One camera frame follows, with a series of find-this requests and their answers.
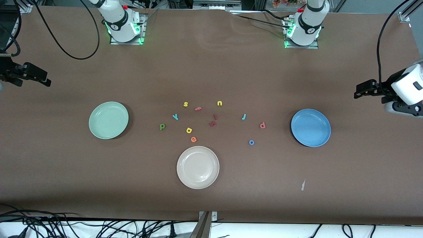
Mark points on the orange flowers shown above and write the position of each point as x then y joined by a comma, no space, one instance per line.
284,2

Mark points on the brown paper table cover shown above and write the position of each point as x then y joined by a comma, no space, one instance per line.
231,66

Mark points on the blue plate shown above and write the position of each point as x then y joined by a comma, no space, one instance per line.
311,128

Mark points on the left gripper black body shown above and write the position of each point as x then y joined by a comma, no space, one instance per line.
386,85

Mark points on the small metal bracket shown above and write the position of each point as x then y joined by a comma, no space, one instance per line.
214,216

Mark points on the grey metal beam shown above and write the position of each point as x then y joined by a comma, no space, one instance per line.
202,231

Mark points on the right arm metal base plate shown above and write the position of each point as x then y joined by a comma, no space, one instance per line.
142,36

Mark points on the small white paper scrap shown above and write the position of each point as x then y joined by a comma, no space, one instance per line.
303,185

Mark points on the beige plate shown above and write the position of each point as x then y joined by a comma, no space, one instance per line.
198,167

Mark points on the grey metal box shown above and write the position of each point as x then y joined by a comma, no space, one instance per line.
214,4

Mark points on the grey aluminium rail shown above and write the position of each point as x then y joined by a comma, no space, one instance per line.
14,23

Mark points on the green plate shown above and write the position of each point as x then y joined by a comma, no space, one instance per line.
108,120

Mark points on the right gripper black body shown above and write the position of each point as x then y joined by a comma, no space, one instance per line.
10,71

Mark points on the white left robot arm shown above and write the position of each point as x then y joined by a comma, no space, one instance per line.
307,26

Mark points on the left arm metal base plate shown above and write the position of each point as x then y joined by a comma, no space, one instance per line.
315,47

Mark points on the dark red letter k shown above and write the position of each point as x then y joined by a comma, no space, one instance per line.
212,124

